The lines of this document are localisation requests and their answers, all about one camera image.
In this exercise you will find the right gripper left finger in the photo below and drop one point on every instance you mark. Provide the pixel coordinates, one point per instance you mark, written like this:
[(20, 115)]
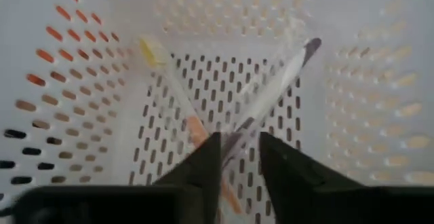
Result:
[(118, 207)]

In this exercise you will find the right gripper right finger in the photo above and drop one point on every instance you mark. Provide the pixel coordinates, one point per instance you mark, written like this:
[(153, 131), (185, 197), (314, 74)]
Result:
[(339, 207)]

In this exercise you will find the orange toothbrush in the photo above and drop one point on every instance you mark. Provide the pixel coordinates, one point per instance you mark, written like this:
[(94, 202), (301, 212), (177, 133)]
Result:
[(196, 132)]

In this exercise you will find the purple toothbrush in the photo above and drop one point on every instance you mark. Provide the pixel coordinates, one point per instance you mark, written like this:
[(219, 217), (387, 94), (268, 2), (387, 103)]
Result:
[(281, 81)]

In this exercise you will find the white perforated plastic basket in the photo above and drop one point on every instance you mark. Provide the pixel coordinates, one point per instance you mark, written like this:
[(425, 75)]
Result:
[(125, 122)]

